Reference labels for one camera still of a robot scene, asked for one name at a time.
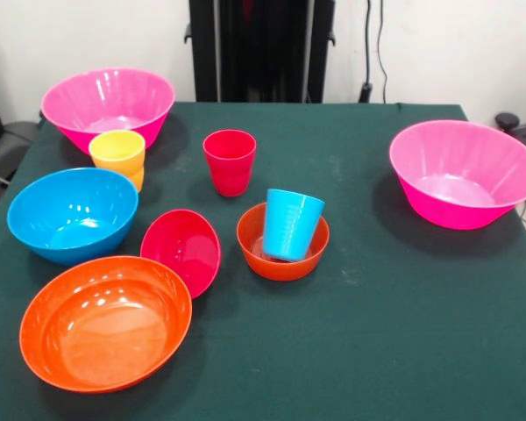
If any small orange plastic bowl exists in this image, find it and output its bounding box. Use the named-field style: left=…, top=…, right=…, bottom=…
left=236, top=202, right=331, bottom=282

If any blue plastic cup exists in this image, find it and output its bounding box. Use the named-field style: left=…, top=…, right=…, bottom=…
left=262, top=188, right=326, bottom=263

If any large orange plastic bowl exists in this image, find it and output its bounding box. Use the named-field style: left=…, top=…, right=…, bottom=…
left=18, top=255, right=193, bottom=395

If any small red plastic bowl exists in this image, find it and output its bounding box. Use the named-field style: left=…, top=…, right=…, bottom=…
left=139, top=209, right=223, bottom=300

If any black wall cable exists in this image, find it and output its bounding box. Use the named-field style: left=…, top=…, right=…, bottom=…
left=359, top=0, right=387, bottom=104

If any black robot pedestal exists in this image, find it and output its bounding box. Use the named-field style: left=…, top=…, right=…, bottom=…
left=184, top=0, right=337, bottom=104

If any dark green tablecloth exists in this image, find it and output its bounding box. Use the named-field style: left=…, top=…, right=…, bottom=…
left=0, top=102, right=526, bottom=421

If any red plastic cup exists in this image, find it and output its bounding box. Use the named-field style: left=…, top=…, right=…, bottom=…
left=203, top=129, right=258, bottom=197

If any yellow plastic cup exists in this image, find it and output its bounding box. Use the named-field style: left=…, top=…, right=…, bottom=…
left=89, top=130, right=146, bottom=194

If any large pink plastic bowl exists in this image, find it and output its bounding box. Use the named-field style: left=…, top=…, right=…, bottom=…
left=388, top=120, right=526, bottom=231
left=40, top=68, right=176, bottom=155

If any blue plastic bowl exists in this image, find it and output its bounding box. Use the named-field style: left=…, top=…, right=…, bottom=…
left=6, top=168, right=139, bottom=267

